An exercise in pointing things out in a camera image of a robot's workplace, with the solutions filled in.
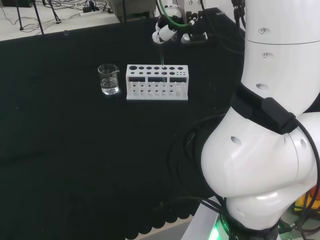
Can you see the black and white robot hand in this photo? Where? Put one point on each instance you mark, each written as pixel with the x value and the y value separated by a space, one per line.
pixel 192 27

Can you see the clear glass rod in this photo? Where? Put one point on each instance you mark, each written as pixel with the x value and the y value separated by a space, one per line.
pixel 162 60

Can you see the white test tube rack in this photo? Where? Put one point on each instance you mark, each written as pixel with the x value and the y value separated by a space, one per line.
pixel 155 97

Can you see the grey cabinet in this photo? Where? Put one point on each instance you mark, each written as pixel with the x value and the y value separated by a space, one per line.
pixel 135 10

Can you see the glass beaker with water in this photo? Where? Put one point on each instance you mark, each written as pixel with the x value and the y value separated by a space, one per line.
pixel 109 86

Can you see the white power strip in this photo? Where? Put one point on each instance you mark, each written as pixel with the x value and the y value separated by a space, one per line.
pixel 88 13

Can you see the clear plastic cloth clip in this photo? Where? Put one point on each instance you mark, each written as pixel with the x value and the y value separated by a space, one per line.
pixel 66 32

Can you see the black tripod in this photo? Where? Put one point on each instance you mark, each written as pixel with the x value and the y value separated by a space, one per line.
pixel 20 17
pixel 38 17

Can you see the black bench cloth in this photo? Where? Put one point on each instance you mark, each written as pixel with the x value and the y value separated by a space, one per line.
pixel 62 125

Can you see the black equipment box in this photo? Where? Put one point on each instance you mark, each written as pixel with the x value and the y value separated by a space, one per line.
pixel 25 3

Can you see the yellow stop button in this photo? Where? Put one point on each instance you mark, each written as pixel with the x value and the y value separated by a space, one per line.
pixel 302 201

